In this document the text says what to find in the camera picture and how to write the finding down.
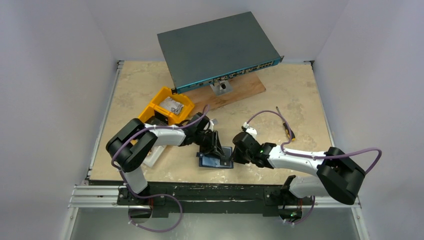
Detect aluminium frame rail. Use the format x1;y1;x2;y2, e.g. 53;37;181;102
68;185;119;208

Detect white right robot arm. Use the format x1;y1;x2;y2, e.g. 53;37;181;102
230;131;366;205

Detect wooden board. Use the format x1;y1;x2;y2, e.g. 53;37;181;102
184;73;266;117

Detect yellow plastic bin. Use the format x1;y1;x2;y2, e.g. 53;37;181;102
138;86;195;125

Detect yellow black screwdriver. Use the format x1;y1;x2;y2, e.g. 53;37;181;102
275;106;296;143

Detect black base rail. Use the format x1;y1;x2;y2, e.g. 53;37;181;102
117;181;313;219

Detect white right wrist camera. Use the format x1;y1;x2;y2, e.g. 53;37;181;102
241;122;258;138

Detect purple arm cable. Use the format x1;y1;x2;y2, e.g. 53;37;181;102
110;104;211;200
246;110;383;175

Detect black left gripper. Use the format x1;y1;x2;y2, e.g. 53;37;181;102
193;130;226;160

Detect grey cards in bin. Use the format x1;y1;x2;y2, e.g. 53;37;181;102
159;96;184;115

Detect dark grey credit card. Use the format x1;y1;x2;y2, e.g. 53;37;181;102
220;146;233;166

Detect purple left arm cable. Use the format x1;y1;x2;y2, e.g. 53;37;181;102
110;104;211;200

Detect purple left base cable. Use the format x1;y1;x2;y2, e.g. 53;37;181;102
127;193;184;234

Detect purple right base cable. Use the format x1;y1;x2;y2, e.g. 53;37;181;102
283;195;316;226

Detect white plastic bin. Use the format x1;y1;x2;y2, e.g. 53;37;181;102
143;145;166;168

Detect navy blue card holder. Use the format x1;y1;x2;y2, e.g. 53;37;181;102
196;149;234;169

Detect grey metal switch stand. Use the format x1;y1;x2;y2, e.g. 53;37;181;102
210;80;233;96

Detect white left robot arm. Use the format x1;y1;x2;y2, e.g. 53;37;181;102
105;112;230;205

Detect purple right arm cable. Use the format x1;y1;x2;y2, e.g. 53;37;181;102
246;110;383;175

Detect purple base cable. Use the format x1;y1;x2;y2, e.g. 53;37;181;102
283;195;316;226
127;193;184;234

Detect grey network switch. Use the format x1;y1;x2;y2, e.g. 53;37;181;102
157;11;284;94

